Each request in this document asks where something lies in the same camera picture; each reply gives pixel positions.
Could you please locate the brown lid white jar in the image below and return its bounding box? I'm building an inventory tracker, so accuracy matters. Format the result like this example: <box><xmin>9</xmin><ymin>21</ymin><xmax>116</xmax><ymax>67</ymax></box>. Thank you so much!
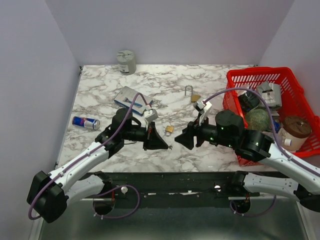
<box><xmin>278</xmin><ymin>115</ymin><xmax>312</xmax><ymax>153</ymax></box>

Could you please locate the green round melon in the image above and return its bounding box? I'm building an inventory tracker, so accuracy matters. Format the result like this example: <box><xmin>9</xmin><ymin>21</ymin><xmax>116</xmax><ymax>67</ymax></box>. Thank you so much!
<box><xmin>245</xmin><ymin>108</ymin><xmax>271</xmax><ymax>132</ymax></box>

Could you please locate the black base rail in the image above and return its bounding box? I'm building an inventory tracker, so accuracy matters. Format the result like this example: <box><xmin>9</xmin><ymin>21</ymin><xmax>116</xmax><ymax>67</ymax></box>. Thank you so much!
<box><xmin>93</xmin><ymin>171</ymin><xmax>249</xmax><ymax>209</ymax></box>

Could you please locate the red plastic basket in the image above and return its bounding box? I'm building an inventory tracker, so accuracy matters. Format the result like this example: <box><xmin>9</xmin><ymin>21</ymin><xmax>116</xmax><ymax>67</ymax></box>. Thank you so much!
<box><xmin>226</xmin><ymin>67</ymin><xmax>320</xmax><ymax>159</ymax></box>

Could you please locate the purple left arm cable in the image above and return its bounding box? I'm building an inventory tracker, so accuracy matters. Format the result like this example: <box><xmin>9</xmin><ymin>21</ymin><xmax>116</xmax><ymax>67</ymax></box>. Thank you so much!
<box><xmin>27</xmin><ymin>92</ymin><xmax>154</xmax><ymax>221</ymax></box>

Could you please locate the blue razor package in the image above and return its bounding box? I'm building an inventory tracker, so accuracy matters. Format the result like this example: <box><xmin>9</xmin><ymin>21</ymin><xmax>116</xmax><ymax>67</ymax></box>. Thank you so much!
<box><xmin>114</xmin><ymin>86</ymin><xmax>146</xmax><ymax>116</ymax></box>

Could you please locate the red bull can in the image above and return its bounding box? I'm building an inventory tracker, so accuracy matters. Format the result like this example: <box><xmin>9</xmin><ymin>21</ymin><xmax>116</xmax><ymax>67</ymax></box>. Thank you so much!
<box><xmin>71</xmin><ymin>116</ymin><xmax>100</xmax><ymax>130</ymax></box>

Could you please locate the large brass padlock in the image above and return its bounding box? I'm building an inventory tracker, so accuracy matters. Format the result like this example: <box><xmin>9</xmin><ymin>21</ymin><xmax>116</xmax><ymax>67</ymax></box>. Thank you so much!
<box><xmin>184</xmin><ymin>85</ymin><xmax>201</xmax><ymax>103</ymax></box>

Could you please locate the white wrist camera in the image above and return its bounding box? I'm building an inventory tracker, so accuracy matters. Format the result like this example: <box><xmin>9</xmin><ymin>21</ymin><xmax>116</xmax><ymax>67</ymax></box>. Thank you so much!
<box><xmin>193</xmin><ymin>98</ymin><xmax>212</xmax><ymax>126</ymax></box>
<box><xmin>143</xmin><ymin>108</ymin><xmax>159</xmax><ymax>125</ymax></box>

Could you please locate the grey cylindrical canister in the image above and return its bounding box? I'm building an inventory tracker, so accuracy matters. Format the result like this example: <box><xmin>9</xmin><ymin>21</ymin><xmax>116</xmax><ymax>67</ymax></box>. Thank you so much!
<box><xmin>116</xmin><ymin>50</ymin><xmax>137</xmax><ymax>75</ymax></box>

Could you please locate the grey white pouch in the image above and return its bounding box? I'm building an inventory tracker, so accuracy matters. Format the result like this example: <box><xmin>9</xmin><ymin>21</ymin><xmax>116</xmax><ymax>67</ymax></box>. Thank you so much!
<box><xmin>256</xmin><ymin>81</ymin><xmax>282</xmax><ymax>111</ymax></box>

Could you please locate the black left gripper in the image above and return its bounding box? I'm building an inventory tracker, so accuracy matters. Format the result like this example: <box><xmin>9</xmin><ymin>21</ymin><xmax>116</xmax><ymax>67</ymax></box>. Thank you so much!
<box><xmin>122</xmin><ymin>121</ymin><xmax>169</xmax><ymax>152</ymax></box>

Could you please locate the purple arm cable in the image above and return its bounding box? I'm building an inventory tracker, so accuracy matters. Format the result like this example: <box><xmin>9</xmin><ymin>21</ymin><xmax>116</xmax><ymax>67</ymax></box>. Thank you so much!
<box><xmin>27</xmin><ymin>92</ymin><xmax>154</xmax><ymax>221</ymax></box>
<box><xmin>203</xmin><ymin>87</ymin><xmax>320</xmax><ymax>218</ymax></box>

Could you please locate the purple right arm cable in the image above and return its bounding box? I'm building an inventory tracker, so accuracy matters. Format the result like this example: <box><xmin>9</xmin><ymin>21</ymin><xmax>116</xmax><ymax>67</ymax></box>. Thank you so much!
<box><xmin>203</xmin><ymin>87</ymin><xmax>320</xmax><ymax>218</ymax></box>

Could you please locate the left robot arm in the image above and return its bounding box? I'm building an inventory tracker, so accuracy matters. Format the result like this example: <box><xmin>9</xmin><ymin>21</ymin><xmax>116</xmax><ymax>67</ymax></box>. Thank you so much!
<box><xmin>26</xmin><ymin>108</ymin><xmax>169</xmax><ymax>223</ymax></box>

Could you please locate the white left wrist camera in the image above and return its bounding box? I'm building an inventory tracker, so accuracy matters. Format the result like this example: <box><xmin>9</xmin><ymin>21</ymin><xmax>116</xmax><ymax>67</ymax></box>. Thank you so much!
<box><xmin>143</xmin><ymin>108</ymin><xmax>159</xmax><ymax>125</ymax></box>

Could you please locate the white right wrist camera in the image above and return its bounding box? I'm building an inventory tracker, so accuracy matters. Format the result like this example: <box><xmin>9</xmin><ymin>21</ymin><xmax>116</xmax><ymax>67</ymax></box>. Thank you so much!
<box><xmin>193</xmin><ymin>98</ymin><xmax>212</xmax><ymax>126</ymax></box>

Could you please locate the small brass padlock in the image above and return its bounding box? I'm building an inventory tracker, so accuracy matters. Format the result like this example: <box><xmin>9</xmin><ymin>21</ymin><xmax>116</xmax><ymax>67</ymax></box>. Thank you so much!
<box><xmin>164</xmin><ymin>125</ymin><xmax>174</xmax><ymax>137</ymax></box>

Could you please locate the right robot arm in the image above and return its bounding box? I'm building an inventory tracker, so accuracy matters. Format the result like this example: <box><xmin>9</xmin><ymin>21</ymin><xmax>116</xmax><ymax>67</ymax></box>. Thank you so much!
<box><xmin>174</xmin><ymin>110</ymin><xmax>320</xmax><ymax>212</ymax></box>

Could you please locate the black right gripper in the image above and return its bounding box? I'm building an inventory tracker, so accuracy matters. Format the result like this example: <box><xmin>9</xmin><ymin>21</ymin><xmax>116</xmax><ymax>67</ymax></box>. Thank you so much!
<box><xmin>173</xmin><ymin>112</ymin><xmax>236</xmax><ymax>150</ymax></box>

